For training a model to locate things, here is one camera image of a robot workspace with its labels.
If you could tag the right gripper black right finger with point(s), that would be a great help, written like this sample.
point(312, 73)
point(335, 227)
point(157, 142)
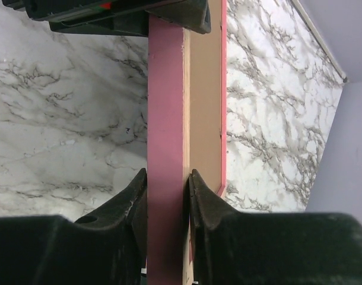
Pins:
point(232, 247)

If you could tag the brown cardboard backing board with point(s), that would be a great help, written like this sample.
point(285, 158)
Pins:
point(205, 100)

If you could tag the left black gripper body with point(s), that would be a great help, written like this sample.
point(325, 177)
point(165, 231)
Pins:
point(116, 18)

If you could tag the pink wooden photo frame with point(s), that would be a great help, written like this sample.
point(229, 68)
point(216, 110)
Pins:
point(169, 254)

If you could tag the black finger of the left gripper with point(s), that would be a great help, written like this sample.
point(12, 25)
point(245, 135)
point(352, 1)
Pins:
point(191, 15)

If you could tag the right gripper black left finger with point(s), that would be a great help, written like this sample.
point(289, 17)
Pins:
point(105, 246)

